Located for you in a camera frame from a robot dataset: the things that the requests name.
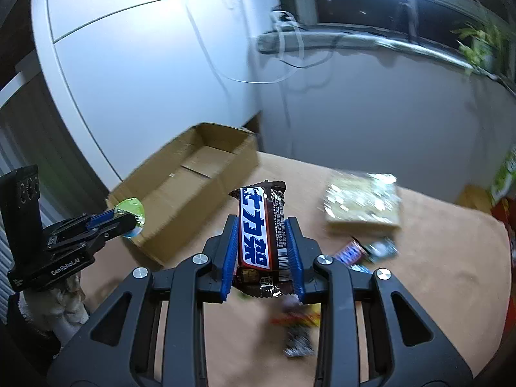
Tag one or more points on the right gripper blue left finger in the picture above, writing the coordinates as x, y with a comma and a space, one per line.
222, 251

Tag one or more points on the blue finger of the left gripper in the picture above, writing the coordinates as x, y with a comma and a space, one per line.
123, 223

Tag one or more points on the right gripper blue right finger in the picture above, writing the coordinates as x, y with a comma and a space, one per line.
302, 252

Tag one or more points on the green candy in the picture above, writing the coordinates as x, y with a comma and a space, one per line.
135, 207

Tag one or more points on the brown Snickers bar Chinese label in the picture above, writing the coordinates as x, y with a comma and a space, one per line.
262, 267

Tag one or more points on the sandwich bread pack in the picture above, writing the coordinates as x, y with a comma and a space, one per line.
362, 201

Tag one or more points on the left white gloved hand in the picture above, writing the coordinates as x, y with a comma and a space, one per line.
60, 310

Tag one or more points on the red yellow snack packet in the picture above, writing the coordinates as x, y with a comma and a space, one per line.
307, 316

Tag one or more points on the Snickers bar on table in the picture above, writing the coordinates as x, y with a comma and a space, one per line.
355, 253

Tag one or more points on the open cardboard box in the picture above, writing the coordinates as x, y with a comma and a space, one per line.
184, 183

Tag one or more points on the black white snack packet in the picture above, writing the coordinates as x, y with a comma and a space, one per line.
298, 342

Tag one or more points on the white cabinet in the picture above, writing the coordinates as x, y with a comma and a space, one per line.
127, 76

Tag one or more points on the green snack bag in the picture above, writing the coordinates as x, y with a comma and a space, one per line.
504, 178

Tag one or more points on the white power strip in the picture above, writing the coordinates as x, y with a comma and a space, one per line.
283, 19

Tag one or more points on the green potted plant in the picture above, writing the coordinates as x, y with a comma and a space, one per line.
485, 43

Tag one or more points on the ring light tripod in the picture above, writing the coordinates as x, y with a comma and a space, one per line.
407, 10

